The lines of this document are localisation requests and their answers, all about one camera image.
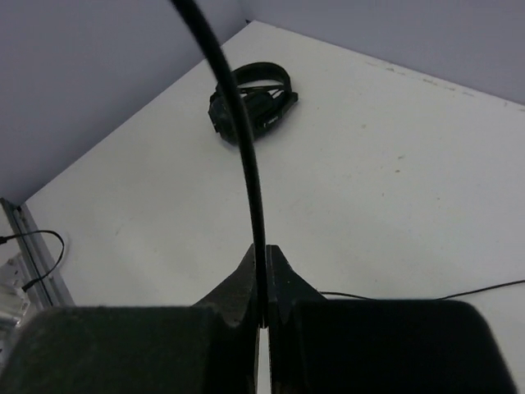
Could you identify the black headphones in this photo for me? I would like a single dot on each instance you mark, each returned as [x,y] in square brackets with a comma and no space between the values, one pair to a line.
[267,93]

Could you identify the aluminium table rail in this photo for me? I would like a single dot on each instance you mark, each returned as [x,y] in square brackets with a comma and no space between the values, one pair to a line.
[39,253]

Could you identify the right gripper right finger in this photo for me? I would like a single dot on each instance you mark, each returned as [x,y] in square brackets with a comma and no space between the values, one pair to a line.
[285,288]

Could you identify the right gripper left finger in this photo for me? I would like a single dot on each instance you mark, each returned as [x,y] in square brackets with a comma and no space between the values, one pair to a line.
[232,360]

